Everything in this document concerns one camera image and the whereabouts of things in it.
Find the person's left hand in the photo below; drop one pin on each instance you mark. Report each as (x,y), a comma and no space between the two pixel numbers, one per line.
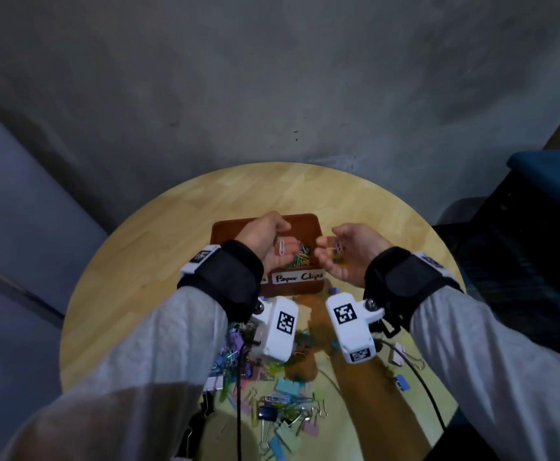
(256,237)

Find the silver paper clip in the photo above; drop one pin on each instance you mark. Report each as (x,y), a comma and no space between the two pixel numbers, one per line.
(283,246)

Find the person's right hand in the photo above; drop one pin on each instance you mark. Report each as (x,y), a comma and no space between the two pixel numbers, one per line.
(361,256)

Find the small dark paper clip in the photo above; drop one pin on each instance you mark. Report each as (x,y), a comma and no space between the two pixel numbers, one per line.
(338,248)

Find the person's left forearm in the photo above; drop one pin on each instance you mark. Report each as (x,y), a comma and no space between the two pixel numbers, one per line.
(131,379)

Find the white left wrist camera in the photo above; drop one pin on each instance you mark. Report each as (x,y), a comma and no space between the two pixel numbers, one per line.
(275,331)

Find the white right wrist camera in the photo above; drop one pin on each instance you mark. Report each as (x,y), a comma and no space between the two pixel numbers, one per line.
(349,326)

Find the person's right forearm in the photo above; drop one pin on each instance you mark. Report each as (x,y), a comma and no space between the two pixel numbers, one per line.
(491,374)

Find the person's right thumb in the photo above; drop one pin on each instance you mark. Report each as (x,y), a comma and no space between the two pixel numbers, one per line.
(343,231)

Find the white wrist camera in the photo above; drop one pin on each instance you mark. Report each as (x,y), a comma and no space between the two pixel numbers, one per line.
(349,326)
(275,331)

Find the blue cushioned chair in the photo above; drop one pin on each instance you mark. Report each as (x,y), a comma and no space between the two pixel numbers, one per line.
(549,172)

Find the pile of pastel binder clips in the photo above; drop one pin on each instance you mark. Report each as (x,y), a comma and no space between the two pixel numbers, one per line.
(285,403)

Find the person's left thumb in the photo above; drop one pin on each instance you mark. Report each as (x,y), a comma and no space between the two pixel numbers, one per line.
(280,227)

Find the heap of colourful paper clips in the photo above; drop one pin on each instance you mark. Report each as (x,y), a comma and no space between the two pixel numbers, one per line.
(299,256)

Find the brown tray with white label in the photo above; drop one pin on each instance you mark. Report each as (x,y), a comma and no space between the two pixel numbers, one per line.
(304,229)

